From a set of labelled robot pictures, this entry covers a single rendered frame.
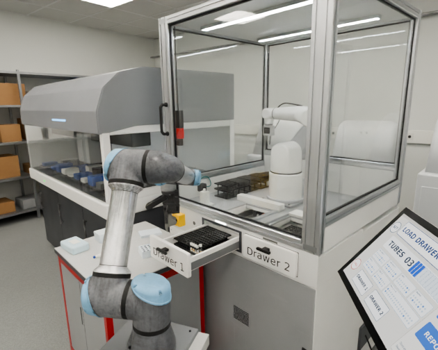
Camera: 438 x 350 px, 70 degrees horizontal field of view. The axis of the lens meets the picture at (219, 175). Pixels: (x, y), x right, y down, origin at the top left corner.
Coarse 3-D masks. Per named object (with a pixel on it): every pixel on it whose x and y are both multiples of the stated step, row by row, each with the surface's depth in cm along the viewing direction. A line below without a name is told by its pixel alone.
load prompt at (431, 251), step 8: (408, 224) 95; (400, 232) 95; (408, 232) 92; (416, 232) 90; (408, 240) 90; (416, 240) 87; (424, 240) 85; (432, 240) 83; (416, 248) 85; (424, 248) 83; (432, 248) 81; (424, 256) 81; (432, 256) 79; (432, 264) 77
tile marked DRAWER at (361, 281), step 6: (360, 270) 99; (354, 276) 99; (360, 276) 97; (366, 276) 94; (354, 282) 97; (360, 282) 95; (366, 282) 93; (360, 288) 93; (366, 288) 91; (360, 294) 91
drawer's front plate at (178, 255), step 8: (152, 240) 149; (160, 240) 144; (152, 248) 150; (168, 248) 139; (176, 248) 136; (152, 256) 151; (160, 256) 146; (168, 256) 140; (176, 256) 136; (184, 256) 131; (168, 264) 142; (176, 264) 137; (184, 264) 132; (184, 272) 133
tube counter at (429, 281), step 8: (408, 256) 86; (400, 264) 86; (408, 264) 84; (416, 264) 82; (424, 264) 80; (408, 272) 82; (416, 272) 80; (424, 272) 78; (432, 272) 76; (416, 280) 78; (424, 280) 76; (432, 280) 74; (424, 288) 75; (432, 288) 73; (432, 296) 71
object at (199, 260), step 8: (208, 224) 172; (184, 232) 161; (232, 232) 160; (168, 240) 155; (176, 240) 158; (232, 240) 151; (216, 248) 144; (224, 248) 147; (232, 248) 152; (192, 256) 135; (200, 256) 138; (208, 256) 141; (216, 256) 144; (192, 264) 134; (200, 264) 138
